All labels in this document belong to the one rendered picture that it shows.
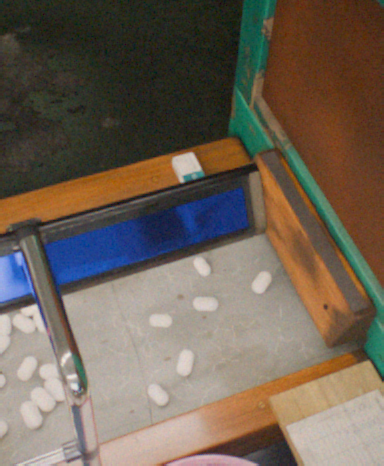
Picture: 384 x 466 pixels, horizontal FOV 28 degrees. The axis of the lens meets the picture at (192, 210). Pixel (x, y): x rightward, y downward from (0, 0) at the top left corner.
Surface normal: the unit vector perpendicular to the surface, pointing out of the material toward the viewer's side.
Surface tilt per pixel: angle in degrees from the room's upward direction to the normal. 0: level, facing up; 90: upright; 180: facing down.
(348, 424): 0
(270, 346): 0
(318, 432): 0
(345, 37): 90
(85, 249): 58
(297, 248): 67
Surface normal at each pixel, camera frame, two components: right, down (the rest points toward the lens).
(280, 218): -0.84, 0.02
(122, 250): 0.34, 0.32
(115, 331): 0.04, -0.60
